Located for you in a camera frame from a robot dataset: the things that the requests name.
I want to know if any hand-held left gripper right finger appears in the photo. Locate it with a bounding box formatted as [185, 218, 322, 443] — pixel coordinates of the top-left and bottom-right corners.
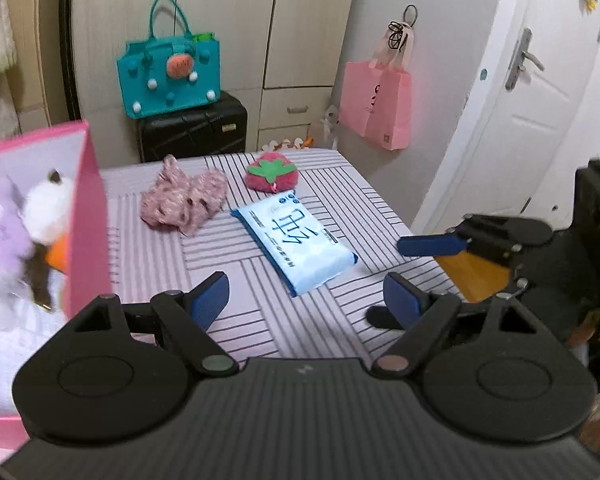
[371, 272, 540, 380]

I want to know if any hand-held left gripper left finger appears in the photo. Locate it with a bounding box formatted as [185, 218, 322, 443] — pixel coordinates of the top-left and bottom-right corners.
[72, 271, 240, 378]

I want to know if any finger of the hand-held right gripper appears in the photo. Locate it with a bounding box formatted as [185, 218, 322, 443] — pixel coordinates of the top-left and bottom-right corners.
[365, 305, 411, 332]
[397, 214, 556, 266]

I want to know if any pink storage box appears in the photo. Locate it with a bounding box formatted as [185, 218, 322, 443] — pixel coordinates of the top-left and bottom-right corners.
[0, 120, 113, 466]

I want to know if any purple plush toy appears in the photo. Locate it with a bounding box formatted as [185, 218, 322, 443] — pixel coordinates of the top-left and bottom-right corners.
[0, 180, 33, 281]

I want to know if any striped pink bed sheet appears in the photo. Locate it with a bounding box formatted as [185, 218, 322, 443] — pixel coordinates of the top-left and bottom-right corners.
[100, 147, 466, 366]

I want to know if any pink floral cloth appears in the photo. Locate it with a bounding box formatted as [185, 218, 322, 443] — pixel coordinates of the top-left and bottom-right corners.
[140, 155, 228, 237]

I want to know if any blue wet wipes packet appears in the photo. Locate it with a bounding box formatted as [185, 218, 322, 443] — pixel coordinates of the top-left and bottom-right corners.
[230, 190, 358, 298]

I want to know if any strawberry plush toy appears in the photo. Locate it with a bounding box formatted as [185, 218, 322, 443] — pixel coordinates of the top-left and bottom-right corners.
[245, 152, 301, 195]

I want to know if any white door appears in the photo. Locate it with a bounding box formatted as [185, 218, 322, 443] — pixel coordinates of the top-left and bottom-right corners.
[415, 0, 600, 231]

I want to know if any pink paper bag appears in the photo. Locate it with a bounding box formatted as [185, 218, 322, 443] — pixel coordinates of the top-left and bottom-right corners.
[339, 22, 413, 152]

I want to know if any black suitcase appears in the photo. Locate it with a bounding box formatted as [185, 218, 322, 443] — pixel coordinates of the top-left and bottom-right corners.
[136, 91, 248, 163]

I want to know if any teal felt handbag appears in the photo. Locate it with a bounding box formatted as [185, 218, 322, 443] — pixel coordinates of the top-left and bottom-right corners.
[116, 0, 222, 120]

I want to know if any beige wardrobe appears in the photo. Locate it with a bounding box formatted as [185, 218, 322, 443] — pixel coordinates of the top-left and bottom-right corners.
[72, 0, 361, 156]

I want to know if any silver door handle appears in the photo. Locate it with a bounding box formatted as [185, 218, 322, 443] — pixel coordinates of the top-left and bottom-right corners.
[505, 27, 546, 92]

